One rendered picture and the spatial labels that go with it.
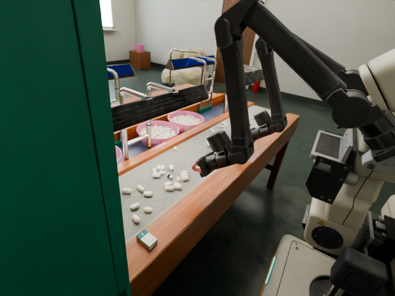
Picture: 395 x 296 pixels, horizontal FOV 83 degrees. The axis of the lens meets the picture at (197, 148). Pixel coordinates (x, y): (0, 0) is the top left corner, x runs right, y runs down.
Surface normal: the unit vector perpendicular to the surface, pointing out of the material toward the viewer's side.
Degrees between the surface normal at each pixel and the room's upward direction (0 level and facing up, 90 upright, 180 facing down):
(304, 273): 0
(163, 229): 0
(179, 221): 0
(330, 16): 90
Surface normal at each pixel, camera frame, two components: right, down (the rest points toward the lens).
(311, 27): -0.52, 0.39
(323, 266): 0.10, -0.86
